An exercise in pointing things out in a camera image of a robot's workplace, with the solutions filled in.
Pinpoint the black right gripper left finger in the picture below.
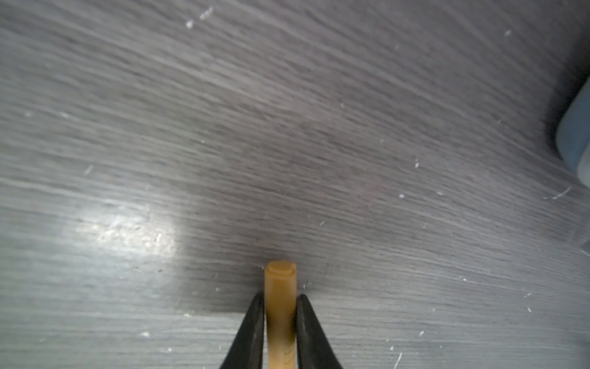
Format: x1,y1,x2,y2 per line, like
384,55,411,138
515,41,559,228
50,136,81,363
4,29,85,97
220,294,265,369

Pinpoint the brown pen cap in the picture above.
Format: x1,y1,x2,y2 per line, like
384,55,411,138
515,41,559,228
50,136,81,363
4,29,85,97
264,260,297,368

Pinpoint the light blue pencil case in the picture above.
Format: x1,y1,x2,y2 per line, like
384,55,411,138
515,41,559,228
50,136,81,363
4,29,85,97
556,78,589,187

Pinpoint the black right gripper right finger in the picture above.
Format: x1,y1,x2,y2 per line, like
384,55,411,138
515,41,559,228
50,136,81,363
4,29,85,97
296,294,343,369

